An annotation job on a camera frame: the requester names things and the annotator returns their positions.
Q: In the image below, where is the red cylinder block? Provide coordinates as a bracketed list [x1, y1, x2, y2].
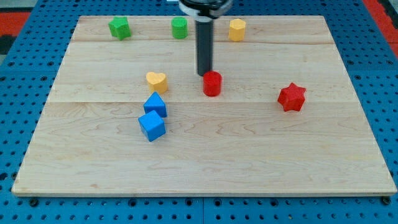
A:
[203, 71, 222, 96]

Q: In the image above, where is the red star block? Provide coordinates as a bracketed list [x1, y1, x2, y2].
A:
[277, 82, 307, 111]

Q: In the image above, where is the green star block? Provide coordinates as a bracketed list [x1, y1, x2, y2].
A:
[108, 16, 131, 40]

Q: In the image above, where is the blue triangle block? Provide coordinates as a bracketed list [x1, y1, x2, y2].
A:
[144, 91, 167, 118]

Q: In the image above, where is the blue cube block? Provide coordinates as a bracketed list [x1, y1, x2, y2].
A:
[138, 111, 166, 142]

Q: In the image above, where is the yellow heart block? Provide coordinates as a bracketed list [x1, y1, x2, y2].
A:
[146, 72, 169, 94]

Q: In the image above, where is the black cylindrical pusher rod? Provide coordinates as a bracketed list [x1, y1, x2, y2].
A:
[195, 20, 213, 76]

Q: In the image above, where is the green cylinder block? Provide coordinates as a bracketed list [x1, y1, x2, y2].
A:
[171, 17, 188, 39]

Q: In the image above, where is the yellow hexagon block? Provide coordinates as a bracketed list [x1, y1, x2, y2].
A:
[228, 19, 246, 42]

